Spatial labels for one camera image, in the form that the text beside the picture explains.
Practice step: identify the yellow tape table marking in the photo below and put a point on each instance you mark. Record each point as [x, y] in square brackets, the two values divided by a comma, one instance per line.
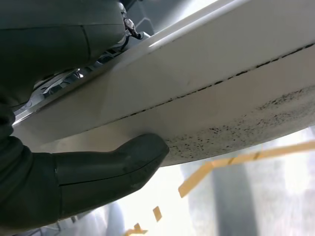
[221, 164]

